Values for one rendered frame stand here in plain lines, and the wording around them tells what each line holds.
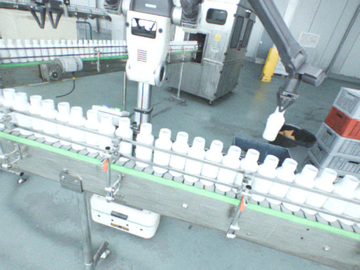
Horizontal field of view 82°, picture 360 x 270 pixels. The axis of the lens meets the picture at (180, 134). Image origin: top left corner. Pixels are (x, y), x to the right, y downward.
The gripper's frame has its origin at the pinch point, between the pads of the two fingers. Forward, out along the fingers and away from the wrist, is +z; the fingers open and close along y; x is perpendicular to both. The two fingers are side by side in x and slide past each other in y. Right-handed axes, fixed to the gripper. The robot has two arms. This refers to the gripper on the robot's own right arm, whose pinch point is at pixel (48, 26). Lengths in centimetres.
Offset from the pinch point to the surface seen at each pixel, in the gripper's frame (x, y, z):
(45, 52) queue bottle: -84, -84, 33
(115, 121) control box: 30.5, 3.5, 31.3
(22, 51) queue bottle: -89, -67, 32
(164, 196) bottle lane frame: 60, 21, 47
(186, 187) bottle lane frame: 67, 21, 40
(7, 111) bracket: -4.1, 20.5, 28.9
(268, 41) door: 253, -1180, 25
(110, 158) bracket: 41, 27, 32
